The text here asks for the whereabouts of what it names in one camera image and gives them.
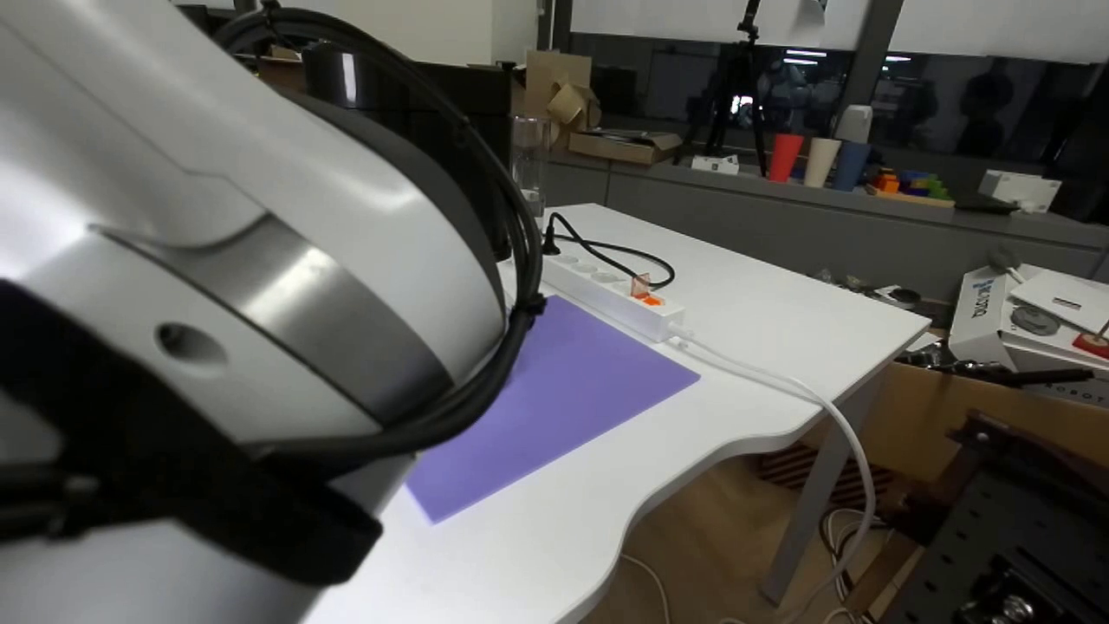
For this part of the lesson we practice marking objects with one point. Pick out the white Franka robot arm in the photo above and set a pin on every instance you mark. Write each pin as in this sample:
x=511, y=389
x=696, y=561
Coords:
x=174, y=139

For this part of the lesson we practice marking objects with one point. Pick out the white power strip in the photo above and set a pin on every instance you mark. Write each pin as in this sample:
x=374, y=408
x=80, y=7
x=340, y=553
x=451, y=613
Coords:
x=610, y=291

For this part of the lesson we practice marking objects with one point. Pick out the purple paper mat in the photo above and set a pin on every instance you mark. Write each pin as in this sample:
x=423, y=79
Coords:
x=577, y=392

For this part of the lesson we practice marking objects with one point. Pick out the flat cardboard box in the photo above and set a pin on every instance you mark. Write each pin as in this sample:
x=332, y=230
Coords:
x=624, y=146

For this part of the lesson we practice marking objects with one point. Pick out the open cardboard box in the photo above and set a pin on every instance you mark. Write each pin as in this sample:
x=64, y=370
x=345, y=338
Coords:
x=555, y=100

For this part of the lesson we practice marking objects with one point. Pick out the long grey counter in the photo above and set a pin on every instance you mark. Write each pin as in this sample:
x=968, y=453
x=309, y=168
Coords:
x=808, y=228

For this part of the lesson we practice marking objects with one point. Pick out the red cup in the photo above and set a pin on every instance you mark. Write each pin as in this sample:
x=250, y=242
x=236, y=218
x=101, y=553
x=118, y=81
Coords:
x=786, y=156

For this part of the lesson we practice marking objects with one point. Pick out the beige cup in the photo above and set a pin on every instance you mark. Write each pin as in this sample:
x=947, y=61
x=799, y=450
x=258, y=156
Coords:
x=824, y=160

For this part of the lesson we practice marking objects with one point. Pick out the grey table leg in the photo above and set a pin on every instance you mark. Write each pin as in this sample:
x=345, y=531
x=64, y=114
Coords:
x=818, y=487

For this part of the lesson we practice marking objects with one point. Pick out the blue cup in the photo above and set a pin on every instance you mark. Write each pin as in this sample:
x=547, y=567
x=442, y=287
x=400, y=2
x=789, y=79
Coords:
x=852, y=165

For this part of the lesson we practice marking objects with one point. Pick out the white upturned cup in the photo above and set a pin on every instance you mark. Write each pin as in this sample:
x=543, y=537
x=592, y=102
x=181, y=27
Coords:
x=858, y=122

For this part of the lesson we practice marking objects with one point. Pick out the colourful toy blocks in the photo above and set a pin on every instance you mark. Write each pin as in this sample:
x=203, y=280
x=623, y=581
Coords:
x=906, y=182

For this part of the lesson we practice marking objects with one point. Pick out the white printed carton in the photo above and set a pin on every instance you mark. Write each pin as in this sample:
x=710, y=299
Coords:
x=980, y=312

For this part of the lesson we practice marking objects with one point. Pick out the plain white box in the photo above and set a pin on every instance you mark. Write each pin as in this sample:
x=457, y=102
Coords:
x=1019, y=190

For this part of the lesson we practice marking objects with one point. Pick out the stack of white boxes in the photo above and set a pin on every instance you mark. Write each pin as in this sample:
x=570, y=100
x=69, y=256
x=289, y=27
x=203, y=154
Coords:
x=1062, y=312

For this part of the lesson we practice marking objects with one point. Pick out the black perforated board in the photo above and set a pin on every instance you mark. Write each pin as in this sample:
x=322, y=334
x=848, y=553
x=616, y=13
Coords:
x=1016, y=544

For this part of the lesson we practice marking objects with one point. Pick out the black camera tripod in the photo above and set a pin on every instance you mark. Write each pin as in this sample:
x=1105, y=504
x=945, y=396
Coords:
x=740, y=81

